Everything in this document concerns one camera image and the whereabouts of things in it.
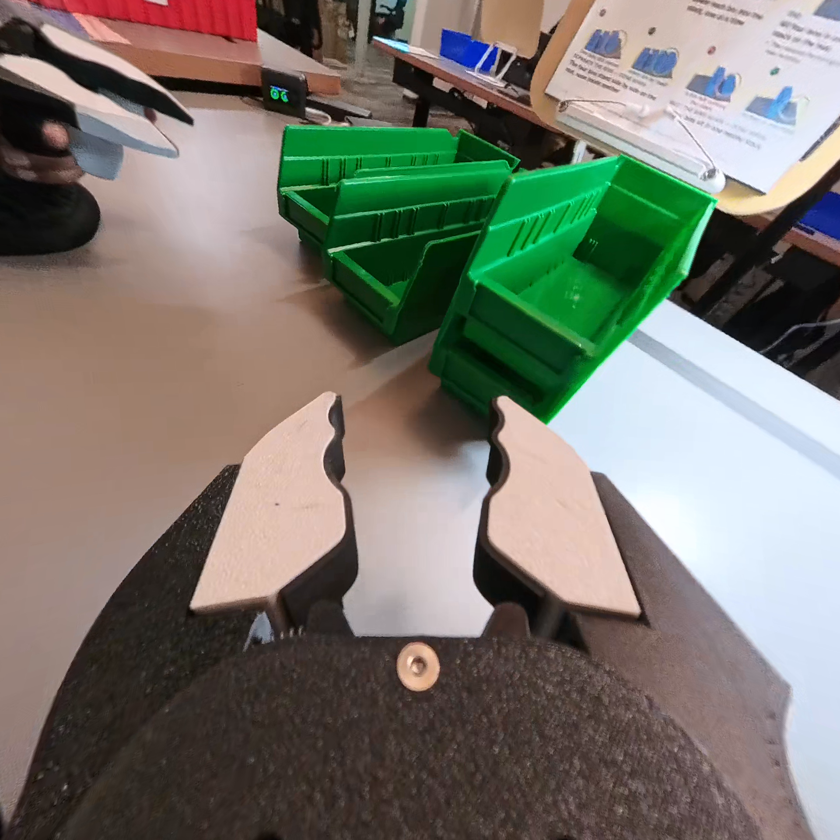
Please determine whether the blue plastic bin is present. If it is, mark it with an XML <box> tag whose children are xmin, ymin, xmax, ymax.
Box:
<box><xmin>440</xmin><ymin>28</ymin><xmax>501</xmax><ymax>71</ymax></box>
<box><xmin>796</xmin><ymin>190</ymin><xmax>840</xmax><ymax>236</ymax></box>

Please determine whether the person's left hand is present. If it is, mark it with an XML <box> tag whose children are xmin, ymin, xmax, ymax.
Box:
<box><xmin>0</xmin><ymin>118</ymin><xmax>86</xmax><ymax>186</ymax></box>

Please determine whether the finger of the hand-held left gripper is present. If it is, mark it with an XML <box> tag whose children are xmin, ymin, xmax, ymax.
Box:
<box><xmin>0</xmin><ymin>56</ymin><xmax>181</xmax><ymax>179</ymax></box>
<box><xmin>18</xmin><ymin>21</ymin><xmax>196</xmax><ymax>127</ymax></box>

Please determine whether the black power bank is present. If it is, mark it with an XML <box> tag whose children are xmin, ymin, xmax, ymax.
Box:
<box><xmin>260</xmin><ymin>66</ymin><xmax>311</xmax><ymax>120</ymax></box>

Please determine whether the small wooden clipboard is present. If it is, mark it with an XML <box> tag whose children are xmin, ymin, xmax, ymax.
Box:
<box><xmin>479</xmin><ymin>0</ymin><xmax>546</xmax><ymax>42</ymax></box>

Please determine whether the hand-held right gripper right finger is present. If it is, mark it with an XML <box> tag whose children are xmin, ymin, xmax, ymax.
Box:
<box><xmin>472</xmin><ymin>395</ymin><xmax>643</xmax><ymax>635</ymax></box>

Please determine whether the wood-edged side desk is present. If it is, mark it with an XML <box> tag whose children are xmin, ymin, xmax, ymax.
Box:
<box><xmin>66</xmin><ymin>20</ymin><xmax>343</xmax><ymax>96</ymax></box>

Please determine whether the printed instruction sheet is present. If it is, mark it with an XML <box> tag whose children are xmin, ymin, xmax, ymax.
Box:
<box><xmin>545</xmin><ymin>0</ymin><xmax>840</xmax><ymax>194</ymax></box>

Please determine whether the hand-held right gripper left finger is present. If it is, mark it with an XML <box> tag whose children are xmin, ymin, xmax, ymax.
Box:
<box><xmin>189</xmin><ymin>391</ymin><xmax>361</xmax><ymax>632</ymax></box>

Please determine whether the grey desk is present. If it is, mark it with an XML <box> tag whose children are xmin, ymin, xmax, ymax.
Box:
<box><xmin>0</xmin><ymin>88</ymin><xmax>840</xmax><ymax>840</ymax></box>

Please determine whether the small white stand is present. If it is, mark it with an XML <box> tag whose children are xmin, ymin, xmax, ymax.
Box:
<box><xmin>472</xmin><ymin>41</ymin><xmax>521</xmax><ymax>85</ymax></box>

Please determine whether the red box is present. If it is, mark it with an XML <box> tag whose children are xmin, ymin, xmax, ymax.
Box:
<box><xmin>29</xmin><ymin>0</ymin><xmax>258</xmax><ymax>42</ymax></box>

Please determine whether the black round cushion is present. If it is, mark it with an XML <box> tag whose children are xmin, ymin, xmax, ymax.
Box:
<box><xmin>0</xmin><ymin>177</ymin><xmax>101</xmax><ymax>257</ymax></box>

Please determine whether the green plastic bin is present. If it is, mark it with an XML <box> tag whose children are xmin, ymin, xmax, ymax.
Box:
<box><xmin>428</xmin><ymin>289</ymin><xmax>677</xmax><ymax>424</ymax></box>
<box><xmin>289</xmin><ymin>161</ymin><xmax>516</xmax><ymax>347</ymax></box>
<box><xmin>459</xmin><ymin>154</ymin><xmax>718</xmax><ymax>371</ymax></box>
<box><xmin>277</xmin><ymin>126</ymin><xmax>521</xmax><ymax>253</ymax></box>

